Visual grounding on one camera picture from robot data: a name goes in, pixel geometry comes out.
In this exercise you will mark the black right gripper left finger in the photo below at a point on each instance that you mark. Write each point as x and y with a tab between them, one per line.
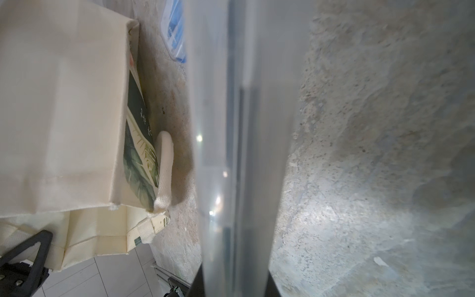
197	287

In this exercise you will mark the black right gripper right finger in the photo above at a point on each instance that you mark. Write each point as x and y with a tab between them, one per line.
271	288

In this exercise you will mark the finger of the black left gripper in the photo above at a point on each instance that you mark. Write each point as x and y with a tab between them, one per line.
23	269

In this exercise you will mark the floral canvas tote bag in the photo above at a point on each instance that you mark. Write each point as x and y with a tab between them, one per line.
78	157

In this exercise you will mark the clear case green label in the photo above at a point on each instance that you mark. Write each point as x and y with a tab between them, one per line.
244	69

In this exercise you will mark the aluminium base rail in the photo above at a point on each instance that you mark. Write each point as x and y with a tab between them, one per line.
177	287

